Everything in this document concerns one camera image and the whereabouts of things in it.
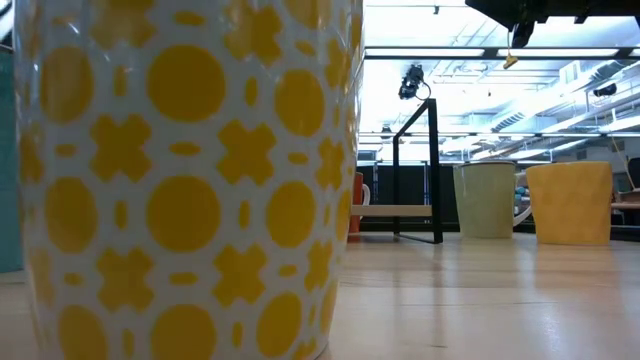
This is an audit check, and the white mug yellow pattern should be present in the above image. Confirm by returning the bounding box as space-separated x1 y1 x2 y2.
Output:
13 0 365 360

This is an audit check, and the black hanging ceiling camera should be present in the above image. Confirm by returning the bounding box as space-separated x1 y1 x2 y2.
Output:
397 63 432 101

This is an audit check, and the yellow tag on string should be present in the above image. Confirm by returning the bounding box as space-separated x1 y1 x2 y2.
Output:
501 29 520 71

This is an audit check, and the plain yellow mug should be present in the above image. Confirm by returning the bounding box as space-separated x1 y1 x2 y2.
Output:
525 160 614 247

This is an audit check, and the wooden shelf black metal frame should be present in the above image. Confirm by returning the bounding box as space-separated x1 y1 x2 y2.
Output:
349 98 445 245

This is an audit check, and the black partition wall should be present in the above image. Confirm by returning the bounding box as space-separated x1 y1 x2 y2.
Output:
357 162 459 234

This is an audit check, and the red mug white handle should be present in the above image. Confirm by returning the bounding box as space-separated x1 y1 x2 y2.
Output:
348 171 372 237

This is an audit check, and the black aluminium rig frame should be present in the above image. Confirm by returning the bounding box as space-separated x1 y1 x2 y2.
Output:
357 46 640 243

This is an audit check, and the pale green mug white handle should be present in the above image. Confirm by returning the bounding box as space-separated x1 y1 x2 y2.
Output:
452 160 534 240

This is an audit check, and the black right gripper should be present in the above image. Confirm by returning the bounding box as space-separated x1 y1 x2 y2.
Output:
464 0 640 50

